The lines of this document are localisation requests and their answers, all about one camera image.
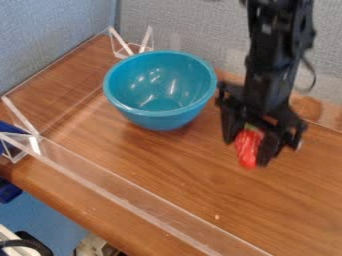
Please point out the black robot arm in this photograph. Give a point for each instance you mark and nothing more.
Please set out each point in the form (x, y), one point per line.
(283, 34)

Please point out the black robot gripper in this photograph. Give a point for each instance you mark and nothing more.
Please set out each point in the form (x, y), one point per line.
(261, 103)

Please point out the black and white equipment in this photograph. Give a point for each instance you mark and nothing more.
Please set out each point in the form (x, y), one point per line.
(21, 244)

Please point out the red toy strawberry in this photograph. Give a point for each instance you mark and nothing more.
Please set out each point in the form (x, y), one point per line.
(248, 142)

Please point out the blue clamp under table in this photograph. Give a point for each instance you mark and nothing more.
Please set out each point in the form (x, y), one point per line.
(10, 191)

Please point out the white object under table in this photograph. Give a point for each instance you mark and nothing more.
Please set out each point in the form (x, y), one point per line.
(95, 246)

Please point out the clear acrylic barrier wall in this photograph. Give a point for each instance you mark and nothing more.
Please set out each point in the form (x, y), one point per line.
(166, 193)

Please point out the blue plastic bowl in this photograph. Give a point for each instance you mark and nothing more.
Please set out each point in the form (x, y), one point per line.
(161, 88)

